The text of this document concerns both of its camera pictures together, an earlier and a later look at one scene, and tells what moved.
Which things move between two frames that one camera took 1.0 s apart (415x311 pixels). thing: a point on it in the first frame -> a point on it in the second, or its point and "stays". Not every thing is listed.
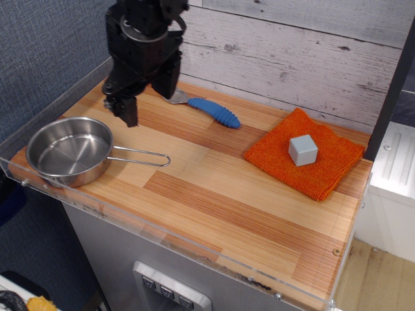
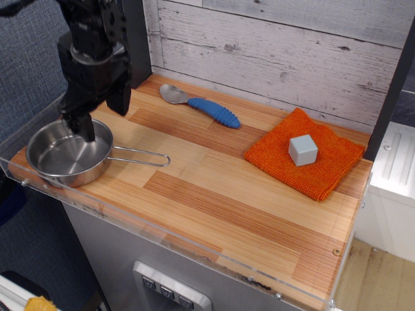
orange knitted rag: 336,155 stays
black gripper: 142,39 -> 89,85
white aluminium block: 386,222 stays
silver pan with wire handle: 74,151 stays
